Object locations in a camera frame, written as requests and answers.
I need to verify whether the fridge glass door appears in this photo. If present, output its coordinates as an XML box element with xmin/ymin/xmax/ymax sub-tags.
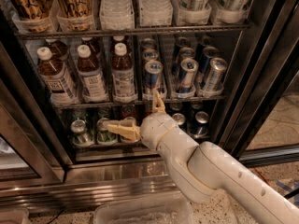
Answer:
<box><xmin>213</xmin><ymin>0</ymin><xmax>299</xmax><ymax>167</ymax></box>

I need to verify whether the black tripod leg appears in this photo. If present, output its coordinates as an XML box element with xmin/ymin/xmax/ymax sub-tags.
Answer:
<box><xmin>284</xmin><ymin>188</ymin><xmax>299</xmax><ymax>199</ymax></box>

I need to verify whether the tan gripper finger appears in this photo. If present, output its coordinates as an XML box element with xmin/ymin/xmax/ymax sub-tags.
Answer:
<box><xmin>152</xmin><ymin>90</ymin><xmax>165</xmax><ymax>113</ymax></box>
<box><xmin>107</xmin><ymin>119</ymin><xmax>140</xmax><ymax>140</ymax></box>

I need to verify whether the gold can top left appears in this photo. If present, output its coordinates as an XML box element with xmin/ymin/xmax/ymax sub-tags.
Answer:
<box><xmin>10</xmin><ymin>0</ymin><xmax>54</xmax><ymax>33</ymax></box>

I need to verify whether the clear water bottle left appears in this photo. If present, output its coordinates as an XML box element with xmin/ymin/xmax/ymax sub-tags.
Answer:
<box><xmin>99</xmin><ymin>0</ymin><xmax>135</xmax><ymax>30</ymax></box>

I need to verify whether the green soda can left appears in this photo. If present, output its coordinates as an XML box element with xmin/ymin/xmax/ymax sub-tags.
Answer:
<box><xmin>70</xmin><ymin>119</ymin><xmax>93</xmax><ymax>147</ymax></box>

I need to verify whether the green white can top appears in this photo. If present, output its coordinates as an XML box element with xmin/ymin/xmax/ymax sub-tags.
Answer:
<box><xmin>172</xmin><ymin>0</ymin><xmax>211</xmax><ymax>25</ymax></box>

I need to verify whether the dark blue can right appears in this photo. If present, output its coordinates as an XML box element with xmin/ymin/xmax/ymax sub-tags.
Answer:
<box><xmin>190</xmin><ymin>111</ymin><xmax>209</xmax><ymax>138</ymax></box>

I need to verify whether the orange cable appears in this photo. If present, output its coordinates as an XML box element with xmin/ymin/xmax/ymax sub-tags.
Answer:
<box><xmin>253</xmin><ymin>167</ymin><xmax>272</xmax><ymax>185</ymax></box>

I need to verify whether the clear plastic bin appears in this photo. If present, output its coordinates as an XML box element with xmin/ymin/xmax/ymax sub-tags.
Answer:
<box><xmin>93</xmin><ymin>192</ymin><xmax>194</xmax><ymax>224</ymax></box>

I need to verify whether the green white can right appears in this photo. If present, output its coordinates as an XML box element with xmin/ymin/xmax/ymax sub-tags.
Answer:
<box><xmin>209</xmin><ymin>0</ymin><xmax>250</xmax><ymax>25</ymax></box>

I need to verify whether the gold can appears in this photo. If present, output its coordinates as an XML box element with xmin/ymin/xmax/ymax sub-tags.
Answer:
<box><xmin>10</xmin><ymin>0</ymin><xmax>54</xmax><ymax>33</ymax></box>
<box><xmin>57</xmin><ymin>0</ymin><xmax>93</xmax><ymax>32</ymax></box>

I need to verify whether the clear water bottle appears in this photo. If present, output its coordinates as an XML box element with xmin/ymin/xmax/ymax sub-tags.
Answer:
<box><xmin>99</xmin><ymin>0</ymin><xmax>135</xmax><ymax>30</ymax></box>
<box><xmin>138</xmin><ymin>0</ymin><xmax>173</xmax><ymax>27</ymax></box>

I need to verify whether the green white can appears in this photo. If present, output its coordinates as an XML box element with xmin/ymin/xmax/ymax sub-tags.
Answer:
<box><xmin>172</xmin><ymin>0</ymin><xmax>211</xmax><ymax>25</ymax></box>
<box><xmin>209</xmin><ymin>0</ymin><xmax>250</xmax><ymax>25</ymax></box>

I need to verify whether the clear water bottle right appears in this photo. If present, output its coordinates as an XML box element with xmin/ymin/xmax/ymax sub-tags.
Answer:
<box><xmin>138</xmin><ymin>0</ymin><xmax>173</xmax><ymax>27</ymax></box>

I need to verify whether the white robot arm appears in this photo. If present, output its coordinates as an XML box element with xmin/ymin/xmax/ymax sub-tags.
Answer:
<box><xmin>105</xmin><ymin>92</ymin><xmax>299</xmax><ymax>224</ymax></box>

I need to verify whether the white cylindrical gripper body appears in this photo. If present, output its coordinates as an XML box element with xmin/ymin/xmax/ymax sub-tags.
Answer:
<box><xmin>140</xmin><ymin>113</ymin><xmax>178</xmax><ymax>150</ymax></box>

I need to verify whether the blue silver energy can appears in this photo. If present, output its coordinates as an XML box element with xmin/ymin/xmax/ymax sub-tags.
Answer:
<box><xmin>143</xmin><ymin>60</ymin><xmax>164</xmax><ymax>100</ymax></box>

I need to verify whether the stainless steel fridge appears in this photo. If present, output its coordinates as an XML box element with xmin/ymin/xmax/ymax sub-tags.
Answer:
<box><xmin>1</xmin><ymin>0</ymin><xmax>299</xmax><ymax>212</ymax></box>

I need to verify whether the blue silver can middle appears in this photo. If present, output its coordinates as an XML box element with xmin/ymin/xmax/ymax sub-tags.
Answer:
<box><xmin>174</xmin><ymin>58</ymin><xmax>198</xmax><ymax>98</ymax></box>

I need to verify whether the green soda can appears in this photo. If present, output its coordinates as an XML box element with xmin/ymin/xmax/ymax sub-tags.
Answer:
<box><xmin>96</xmin><ymin>118</ymin><xmax>118</xmax><ymax>146</ymax></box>
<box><xmin>70</xmin><ymin>119</ymin><xmax>93</xmax><ymax>147</ymax></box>

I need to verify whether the dark blue soda can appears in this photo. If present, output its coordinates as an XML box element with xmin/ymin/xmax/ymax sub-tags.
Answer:
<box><xmin>172</xmin><ymin>113</ymin><xmax>186</xmax><ymax>131</ymax></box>

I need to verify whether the tea bottle front left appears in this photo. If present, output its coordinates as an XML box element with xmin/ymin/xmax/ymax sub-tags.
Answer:
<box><xmin>36</xmin><ymin>47</ymin><xmax>78</xmax><ymax>105</ymax></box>

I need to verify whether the silver energy can right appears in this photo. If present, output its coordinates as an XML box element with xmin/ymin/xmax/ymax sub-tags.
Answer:
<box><xmin>201</xmin><ymin>57</ymin><xmax>227</xmax><ymax>96</ymax></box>

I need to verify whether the tea bottle front middle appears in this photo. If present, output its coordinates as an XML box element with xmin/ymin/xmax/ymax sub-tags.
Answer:
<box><xmin>77</xmin><ymin>45</ymin><xmax>108</xmax><ymax>103</ymax></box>

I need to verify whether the tea bottle blue label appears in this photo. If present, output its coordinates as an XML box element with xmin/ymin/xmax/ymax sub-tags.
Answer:
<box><xmin>112</xmin><ymin>43</ymin><xmax>136</xmax><ymax>103</ymax></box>

